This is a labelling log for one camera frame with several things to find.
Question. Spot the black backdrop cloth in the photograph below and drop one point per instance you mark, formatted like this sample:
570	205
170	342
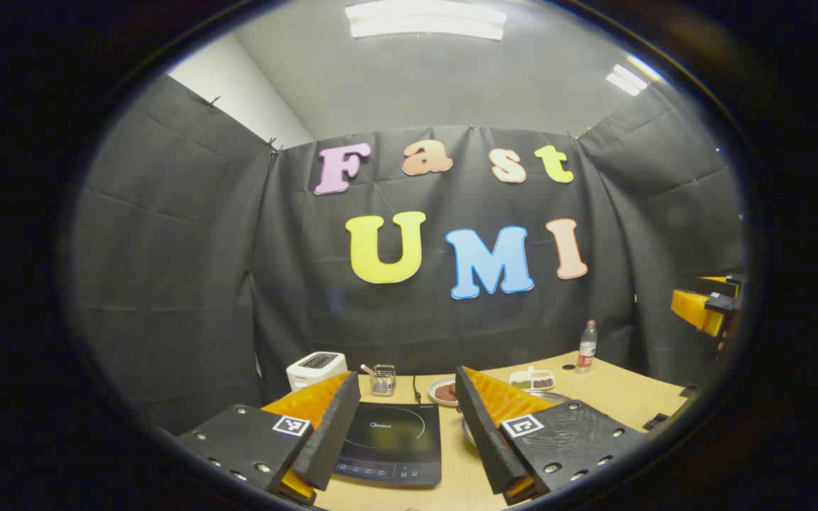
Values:
189	284

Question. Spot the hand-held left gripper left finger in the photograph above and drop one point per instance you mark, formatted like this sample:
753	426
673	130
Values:
331	440

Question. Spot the white divided dish of beans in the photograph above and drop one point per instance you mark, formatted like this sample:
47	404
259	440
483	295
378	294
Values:
531	381

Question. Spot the white toaster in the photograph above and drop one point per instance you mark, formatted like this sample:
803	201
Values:
315	367

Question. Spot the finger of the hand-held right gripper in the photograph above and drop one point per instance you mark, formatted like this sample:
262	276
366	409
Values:
693	309
721	285

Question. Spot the small ceiling light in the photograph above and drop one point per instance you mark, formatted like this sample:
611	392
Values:
626	79

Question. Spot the raw red meat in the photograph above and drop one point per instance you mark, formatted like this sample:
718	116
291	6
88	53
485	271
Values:
446	391

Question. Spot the black induction cooktop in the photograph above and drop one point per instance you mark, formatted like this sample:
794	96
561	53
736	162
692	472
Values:
391	443

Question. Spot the clear plastic water bottle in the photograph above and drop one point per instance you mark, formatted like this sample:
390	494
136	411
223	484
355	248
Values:
586	351

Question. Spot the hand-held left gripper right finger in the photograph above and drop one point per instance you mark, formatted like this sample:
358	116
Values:
483	440

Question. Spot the round white plate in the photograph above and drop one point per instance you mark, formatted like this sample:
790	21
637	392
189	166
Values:
434	396

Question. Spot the long ceiling light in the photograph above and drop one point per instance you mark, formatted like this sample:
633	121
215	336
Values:
427	20

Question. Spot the black table clamp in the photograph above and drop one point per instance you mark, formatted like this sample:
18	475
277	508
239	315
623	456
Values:
656	421
689	391

